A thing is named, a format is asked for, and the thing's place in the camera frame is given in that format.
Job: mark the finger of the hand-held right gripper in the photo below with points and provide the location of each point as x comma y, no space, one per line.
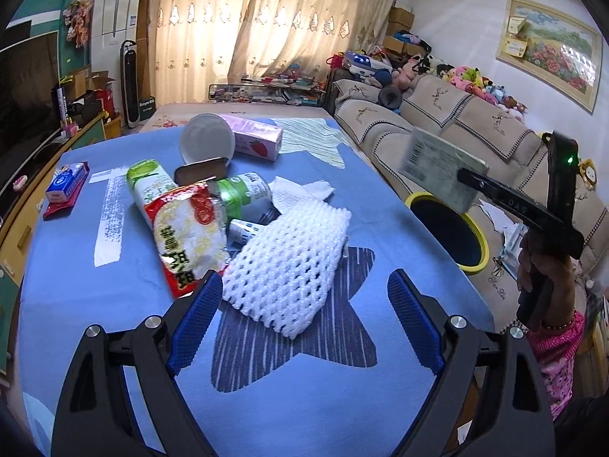
495,191

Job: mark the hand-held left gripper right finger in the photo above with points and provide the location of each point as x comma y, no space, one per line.
414,319

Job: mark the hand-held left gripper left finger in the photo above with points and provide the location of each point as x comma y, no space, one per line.
200,319

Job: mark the yellow rimmed black bin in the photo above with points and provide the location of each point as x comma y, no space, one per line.
452,233

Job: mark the grey packet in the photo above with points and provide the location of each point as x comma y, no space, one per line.
437,162

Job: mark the red and white snack bag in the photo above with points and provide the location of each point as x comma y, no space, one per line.
185,238

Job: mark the green and white packet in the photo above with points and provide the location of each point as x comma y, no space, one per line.
147,185

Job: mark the white paper tissue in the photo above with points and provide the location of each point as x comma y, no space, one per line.
299,193

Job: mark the person's right forearm pink sleeve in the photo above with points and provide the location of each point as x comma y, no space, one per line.
556,362

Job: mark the person's right hand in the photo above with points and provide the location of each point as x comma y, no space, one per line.
566,290

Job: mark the white loose papers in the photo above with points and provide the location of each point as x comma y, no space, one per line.
492,216

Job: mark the yellow round toy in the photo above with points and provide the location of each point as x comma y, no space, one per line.
587,174

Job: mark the blue star printed tablecloth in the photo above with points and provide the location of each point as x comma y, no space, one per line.
119,295

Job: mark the white foam fruit net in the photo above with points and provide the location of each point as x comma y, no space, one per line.
285,266

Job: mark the beige sofa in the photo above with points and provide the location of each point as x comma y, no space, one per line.
428,114

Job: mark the row of plush toys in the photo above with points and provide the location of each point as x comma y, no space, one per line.
476,81

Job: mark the framed flower field painting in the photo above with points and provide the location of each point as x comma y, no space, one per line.
561,52

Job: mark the dark round cushion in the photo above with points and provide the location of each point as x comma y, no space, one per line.
390,96

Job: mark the pink plush toy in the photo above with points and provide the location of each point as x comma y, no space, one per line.
407,74

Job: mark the dark flat tin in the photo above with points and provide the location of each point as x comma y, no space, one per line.
200,171

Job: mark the red flat packet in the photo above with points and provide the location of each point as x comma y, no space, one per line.
59,210

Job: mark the blue and white bag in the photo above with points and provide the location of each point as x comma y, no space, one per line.
364,63

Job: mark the stack of cardboard boxes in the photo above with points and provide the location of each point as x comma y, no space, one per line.
399,28

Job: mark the blue and white pack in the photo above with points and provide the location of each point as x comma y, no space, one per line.
64,183

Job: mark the pink strawberry carton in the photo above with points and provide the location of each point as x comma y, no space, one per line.
257,135

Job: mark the floral floor mat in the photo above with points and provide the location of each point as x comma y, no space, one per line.
166,116

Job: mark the yellow bucket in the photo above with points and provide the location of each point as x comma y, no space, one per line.
113,127

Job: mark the wooden television cabinet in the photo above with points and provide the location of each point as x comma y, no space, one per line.
71,140

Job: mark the black tower fan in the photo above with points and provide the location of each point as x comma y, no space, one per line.
131,81

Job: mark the open cardboard boxes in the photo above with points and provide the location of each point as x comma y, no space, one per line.
90,90

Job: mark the black television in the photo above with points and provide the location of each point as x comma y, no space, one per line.
24,95

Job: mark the cream embroidered curtain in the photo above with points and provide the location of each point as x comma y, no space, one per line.
238,33

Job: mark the artificial flower decoration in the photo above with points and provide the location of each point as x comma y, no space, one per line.
77,16

